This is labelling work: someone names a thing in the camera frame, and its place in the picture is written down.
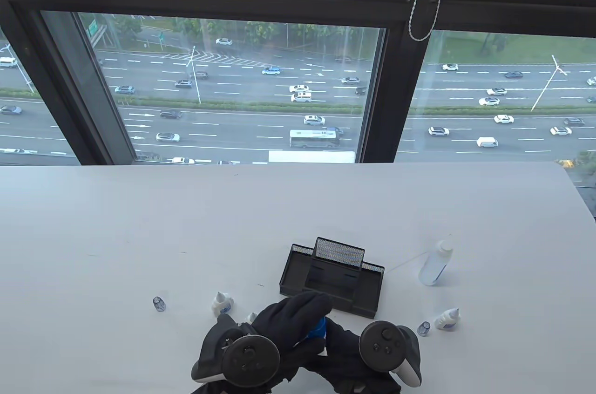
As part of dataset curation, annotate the white tall glue bottle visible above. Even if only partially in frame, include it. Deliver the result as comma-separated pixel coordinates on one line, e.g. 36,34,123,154
292,337,322,353

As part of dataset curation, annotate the clear tall glue bottle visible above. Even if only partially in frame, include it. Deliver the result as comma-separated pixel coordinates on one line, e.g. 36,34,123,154
418,240,454,286

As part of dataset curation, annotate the blue bottle cap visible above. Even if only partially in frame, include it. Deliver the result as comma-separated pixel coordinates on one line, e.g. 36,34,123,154
307,317,327,341

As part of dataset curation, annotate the person's left hand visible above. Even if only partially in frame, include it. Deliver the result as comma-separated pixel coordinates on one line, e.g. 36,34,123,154
191,291,334,394

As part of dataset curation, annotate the black left hand controller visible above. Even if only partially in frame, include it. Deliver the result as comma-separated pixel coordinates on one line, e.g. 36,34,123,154
192,314,281,387

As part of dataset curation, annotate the person's right hand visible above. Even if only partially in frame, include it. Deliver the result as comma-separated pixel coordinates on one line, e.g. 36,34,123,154
289,318,402,394

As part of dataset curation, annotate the black window frame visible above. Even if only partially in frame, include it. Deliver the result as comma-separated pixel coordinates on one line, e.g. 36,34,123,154
0,0,596,166

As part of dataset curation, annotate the white looped blind cord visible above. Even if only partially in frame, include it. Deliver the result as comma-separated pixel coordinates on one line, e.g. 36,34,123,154
408,0,447,42

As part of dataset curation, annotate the black mesh desk organizer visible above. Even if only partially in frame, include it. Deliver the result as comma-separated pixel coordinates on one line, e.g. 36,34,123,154
279,237,385,319

